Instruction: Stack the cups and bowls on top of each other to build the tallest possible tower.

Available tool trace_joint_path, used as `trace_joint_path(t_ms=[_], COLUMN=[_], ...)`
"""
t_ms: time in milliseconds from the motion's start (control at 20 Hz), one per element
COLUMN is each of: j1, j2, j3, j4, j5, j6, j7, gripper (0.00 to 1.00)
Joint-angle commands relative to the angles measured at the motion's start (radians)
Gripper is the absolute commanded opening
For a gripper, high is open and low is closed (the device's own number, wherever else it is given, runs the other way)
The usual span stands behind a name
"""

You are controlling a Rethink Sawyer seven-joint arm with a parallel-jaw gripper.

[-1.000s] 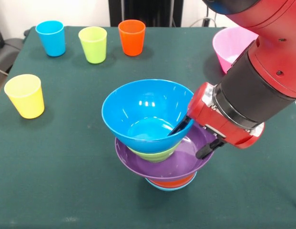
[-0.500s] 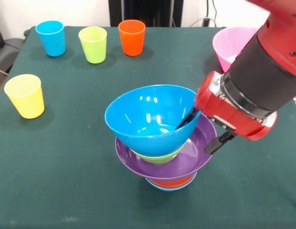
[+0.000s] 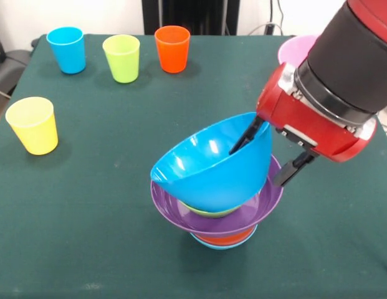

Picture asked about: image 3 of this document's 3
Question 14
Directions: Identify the yellow plastic cup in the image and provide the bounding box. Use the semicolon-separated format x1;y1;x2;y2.
5;96;59;156

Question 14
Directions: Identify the blue plastic cup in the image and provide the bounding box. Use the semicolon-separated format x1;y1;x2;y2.
45;26;87;75

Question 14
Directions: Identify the lime green plastic cup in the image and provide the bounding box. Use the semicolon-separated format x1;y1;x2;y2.
102;34;141;84

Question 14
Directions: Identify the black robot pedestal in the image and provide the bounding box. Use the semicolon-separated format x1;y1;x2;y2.
143;0;241;36

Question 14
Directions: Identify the purple plastic bowl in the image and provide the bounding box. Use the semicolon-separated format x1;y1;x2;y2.
150;154;284;238

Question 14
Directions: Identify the orange plastic cup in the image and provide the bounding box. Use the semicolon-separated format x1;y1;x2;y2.
154;25;191;74

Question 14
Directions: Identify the black chair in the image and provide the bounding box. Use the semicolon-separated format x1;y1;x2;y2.
0;21;37;97

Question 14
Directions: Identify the small green plastic bowl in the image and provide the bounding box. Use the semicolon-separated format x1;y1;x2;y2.
177;201;244;219

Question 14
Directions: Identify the orange plastic bowl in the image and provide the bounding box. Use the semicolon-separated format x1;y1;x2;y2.
196;227;257;247

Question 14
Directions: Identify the dark green tablecloth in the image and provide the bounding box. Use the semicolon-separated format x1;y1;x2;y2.
0;33;387;299

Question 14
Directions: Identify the small blue plastic bowl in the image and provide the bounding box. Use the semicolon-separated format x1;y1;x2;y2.
190;229;259;250

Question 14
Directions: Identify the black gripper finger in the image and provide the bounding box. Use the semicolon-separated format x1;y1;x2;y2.
272;151;315;187
228;115;265;156

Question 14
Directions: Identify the large pink plastic bowl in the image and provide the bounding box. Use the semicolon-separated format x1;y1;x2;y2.
277;34;319;66

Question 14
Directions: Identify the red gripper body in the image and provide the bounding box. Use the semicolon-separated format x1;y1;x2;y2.
256;62;378;164

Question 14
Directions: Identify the large blue plastic bowl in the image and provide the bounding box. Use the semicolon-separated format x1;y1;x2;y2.
150;112;273;214

